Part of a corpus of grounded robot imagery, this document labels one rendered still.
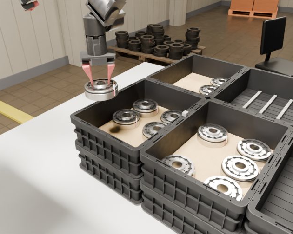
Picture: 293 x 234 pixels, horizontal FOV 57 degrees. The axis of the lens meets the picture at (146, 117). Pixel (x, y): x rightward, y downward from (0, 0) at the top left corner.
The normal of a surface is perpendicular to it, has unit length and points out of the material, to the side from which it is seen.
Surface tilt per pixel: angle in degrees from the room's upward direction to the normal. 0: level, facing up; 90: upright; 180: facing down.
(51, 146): 0
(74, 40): 90
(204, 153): 0
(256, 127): 90
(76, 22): 90
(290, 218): 0
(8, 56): 90
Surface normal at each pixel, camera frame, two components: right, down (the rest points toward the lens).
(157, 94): -0.63, 0.41
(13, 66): 0.82, 0.30
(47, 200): 0.00, -0.85
